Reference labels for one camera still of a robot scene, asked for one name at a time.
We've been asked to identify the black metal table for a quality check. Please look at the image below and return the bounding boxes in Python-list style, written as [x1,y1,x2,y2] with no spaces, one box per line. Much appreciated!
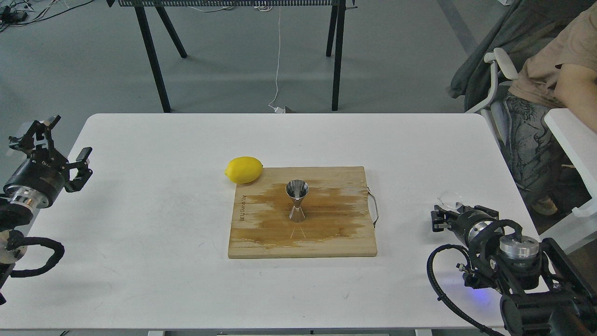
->
[106,0,355,113]

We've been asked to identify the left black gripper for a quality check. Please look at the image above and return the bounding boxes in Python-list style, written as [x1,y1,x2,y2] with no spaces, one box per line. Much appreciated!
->
[2,115,92,209]

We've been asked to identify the white office chair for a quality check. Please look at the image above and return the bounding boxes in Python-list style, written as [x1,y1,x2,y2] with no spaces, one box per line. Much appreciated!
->
[447,0,593,144]

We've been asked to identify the wooden cutting board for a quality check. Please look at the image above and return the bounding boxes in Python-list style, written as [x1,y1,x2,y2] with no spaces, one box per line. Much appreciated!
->
[228,166,377,259]

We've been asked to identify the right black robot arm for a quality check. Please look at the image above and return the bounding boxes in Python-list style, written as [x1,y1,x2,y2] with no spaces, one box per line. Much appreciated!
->
[426,205,597,336]

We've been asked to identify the person in beige shirt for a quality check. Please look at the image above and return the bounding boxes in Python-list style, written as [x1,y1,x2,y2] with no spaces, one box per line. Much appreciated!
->
[504,0,597,220]

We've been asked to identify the clear glass measuring cup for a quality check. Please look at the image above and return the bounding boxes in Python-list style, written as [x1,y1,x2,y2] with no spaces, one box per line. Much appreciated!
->
[437,190,463,213]

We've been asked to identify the yellow lemon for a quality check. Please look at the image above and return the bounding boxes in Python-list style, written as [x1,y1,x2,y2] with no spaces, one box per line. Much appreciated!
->
[224,156,263,184]

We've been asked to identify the cables on floor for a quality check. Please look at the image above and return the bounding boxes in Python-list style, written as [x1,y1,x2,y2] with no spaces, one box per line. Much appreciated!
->
[0,0,96,33]

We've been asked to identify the steel double jigger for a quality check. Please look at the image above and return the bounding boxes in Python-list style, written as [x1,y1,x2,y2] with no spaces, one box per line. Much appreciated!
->
[285,179,309,223]

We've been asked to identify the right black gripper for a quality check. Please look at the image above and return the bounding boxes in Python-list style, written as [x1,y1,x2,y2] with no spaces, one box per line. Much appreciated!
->
[430,205,499,247]

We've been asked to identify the white hanging cable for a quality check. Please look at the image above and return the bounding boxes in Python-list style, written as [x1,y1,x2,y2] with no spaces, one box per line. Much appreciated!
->
[268,6,286,114]

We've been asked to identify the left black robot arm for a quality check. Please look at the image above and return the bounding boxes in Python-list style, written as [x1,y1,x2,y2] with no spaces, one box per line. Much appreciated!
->
[0,115,92,285]

